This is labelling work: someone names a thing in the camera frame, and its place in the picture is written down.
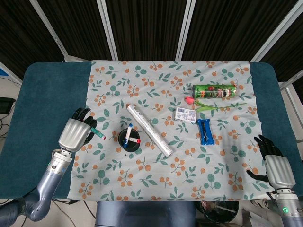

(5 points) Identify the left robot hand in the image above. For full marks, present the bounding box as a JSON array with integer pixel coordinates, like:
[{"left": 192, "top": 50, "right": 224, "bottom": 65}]
[{"left": 58, "top": 107, "right": 98, "bottom": 153}]

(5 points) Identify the green marker pen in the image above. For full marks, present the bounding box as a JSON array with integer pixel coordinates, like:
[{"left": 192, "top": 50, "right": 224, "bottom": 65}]
[{"left": 89, "top": 127, "right": 106, "bottom": 140}]

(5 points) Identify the black pen holder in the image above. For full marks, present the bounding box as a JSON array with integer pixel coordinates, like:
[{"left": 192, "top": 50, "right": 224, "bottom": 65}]
[{"left": 118, "top": 129, "right": 140, "bottom": 153}]

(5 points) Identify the blue snack packet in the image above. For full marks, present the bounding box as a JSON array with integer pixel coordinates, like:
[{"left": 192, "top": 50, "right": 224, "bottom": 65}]
[{"left": 196, "top": 119, "right": 215, "bottom": 145}]

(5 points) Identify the green chips can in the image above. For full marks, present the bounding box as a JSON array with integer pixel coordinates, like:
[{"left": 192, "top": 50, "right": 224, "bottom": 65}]
[{"left": 192, "top": 84, "right": 238, "bottom": 100}]

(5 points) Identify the pink artificial tulip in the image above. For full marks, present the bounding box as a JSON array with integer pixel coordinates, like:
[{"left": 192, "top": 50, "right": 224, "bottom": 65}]
[{"left": 184, "top": 96, "right": 247, "bottom": 112}]

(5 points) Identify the black bin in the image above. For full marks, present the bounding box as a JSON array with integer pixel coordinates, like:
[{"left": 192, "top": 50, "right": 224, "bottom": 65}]
[{"left": 201, "top": 200, "right": 239, "bottom": 224}]

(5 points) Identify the white barcode box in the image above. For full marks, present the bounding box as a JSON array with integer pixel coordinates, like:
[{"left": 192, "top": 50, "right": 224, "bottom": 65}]
[{"left": 174, "top": 106, "right": 197, "bottom": 123}]

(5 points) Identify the blue whiteboard marker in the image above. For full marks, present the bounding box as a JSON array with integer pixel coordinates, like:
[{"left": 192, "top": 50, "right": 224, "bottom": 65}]
[{"left": 124, "top": 123, "right": 133, "bottom": 145}]

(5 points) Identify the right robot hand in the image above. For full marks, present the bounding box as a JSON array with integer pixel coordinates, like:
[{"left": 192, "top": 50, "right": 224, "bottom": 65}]
[{"left": 246, "top": 134, "right": 296, "bottom": 190}]

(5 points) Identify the teal table mat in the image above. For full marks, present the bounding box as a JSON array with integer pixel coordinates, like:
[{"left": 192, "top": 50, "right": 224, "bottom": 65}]
[{"left": 0, "top": 61, "right": 303, "bottom": 199}]

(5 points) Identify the black device box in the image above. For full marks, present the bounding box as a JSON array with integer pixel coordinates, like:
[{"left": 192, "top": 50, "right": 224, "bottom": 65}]
[{"left": 0, "top": 97, "right": 16, "bottom": 114}]

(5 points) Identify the silver foil tube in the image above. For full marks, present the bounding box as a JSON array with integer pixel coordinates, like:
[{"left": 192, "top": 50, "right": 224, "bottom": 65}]
[{"left": 127, "top": 104, "right": 174, "bottom": 157}]

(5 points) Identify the floral tablecloth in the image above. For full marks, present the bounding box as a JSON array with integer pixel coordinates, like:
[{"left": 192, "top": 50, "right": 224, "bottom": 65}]
[{"left": 66, "top": 60, "right": 275, "bottom": 202}]

